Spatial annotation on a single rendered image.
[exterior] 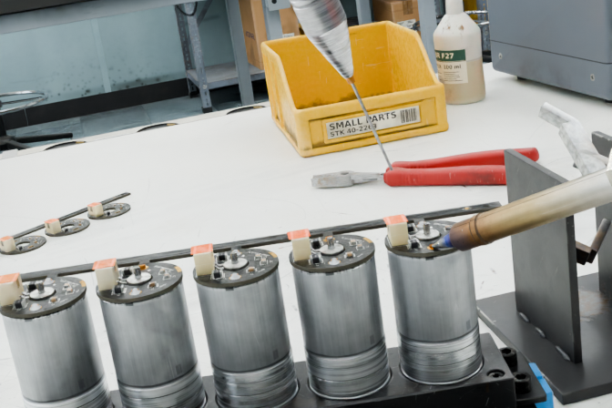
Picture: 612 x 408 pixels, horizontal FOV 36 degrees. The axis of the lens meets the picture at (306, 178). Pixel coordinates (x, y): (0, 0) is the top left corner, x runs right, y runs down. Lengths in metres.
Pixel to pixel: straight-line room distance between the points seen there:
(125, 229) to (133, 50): 4.21
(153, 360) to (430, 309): 0.08
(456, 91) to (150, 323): 0.44
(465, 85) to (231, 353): 0.43
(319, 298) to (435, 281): 0.03
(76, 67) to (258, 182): 4.17
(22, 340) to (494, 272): 0.20
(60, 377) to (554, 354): 0.16
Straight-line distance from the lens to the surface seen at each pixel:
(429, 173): 0.51
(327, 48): 0.23
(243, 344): 0.27
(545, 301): 0.33
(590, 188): 0.23
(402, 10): 4.52
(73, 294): 0.27
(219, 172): 0.59
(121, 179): 0.62
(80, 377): 0.28
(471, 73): 0.67
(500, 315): 0.35
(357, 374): 0.27
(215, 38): 4.76
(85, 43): 4.70
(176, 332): 0.27
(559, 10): 0.66
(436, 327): 0.27
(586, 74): 0.64
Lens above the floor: 0.91
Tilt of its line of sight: 17 degrees down
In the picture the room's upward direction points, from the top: 8 degrees counter-clockwise
